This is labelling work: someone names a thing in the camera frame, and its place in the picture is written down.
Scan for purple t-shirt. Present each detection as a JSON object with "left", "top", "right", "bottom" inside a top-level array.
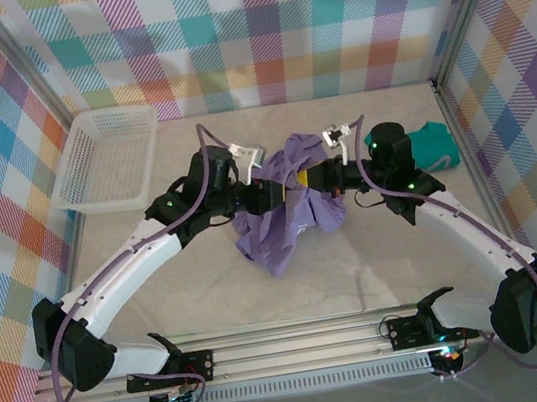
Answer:
[{"left": 218, "top": 126, "right": 355, "bottom": 285}]

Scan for folded teal t-shirt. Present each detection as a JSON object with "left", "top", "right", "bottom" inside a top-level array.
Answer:
[{"left": 362, "top": 117, "right": 463, "bottom": 183}]

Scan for white perforated plastic basket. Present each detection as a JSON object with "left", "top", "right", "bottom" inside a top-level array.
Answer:
[{"left": 37, "top": 101, "right": 172, "bottom": 223}]

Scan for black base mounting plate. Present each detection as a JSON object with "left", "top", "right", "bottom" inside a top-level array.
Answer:
[
  {"left": 384, "top": 304, "right": 482, "bottom": 352},
  {"left": 123, "top": 348, "right": 219, "bottom": 396}
]

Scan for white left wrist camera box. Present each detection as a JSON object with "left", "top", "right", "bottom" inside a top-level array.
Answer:
[{"left": 226, "top": 136, "right": 273, "bottom": 187}]

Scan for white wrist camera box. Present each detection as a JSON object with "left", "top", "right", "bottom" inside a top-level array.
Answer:
[
  {"left": 226, "top": 136, "right": 273, "bottom": 187},
  {"left": 318, "top": 120, "right": 357, "bottom": 163}
]

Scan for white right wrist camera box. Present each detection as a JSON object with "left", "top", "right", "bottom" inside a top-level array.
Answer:
[{"left": 318, "top": 120, "right": 357, "bottom": 163}]

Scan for thin black gripper wire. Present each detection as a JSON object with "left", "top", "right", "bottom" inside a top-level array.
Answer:
[{"left": 353, "top": 186, "right": 388, "bottom": 213}]

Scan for aluminium side rail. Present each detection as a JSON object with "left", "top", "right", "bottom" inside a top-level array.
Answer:
[
  {"left": 429, "top": 68, "right": 537, "bottom": 302},
  {"left": 45, "top": 207, "right": 98, "bottom": 304}
]

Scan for long aluminium base rail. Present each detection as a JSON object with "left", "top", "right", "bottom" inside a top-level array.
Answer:
[{"left": 24, "top": 284, "right": 537, "bottom": 402}]

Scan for aluminium frame post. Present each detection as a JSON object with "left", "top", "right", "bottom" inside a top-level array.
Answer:
[
  {"left": 423, "top": 0, "right": 531, "bottom": 84},
  {"left": 0, "top": 0, "right": 75, "bottom": 146}
]

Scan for grey slotted cable duct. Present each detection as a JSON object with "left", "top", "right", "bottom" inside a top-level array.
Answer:
[{"left": 124, "top": 355, "right": 437, "bottom": 402}]

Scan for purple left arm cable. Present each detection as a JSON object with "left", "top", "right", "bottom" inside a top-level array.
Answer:
[{"left": 17, "top": 117, "right": 279, "bottom": 402}]

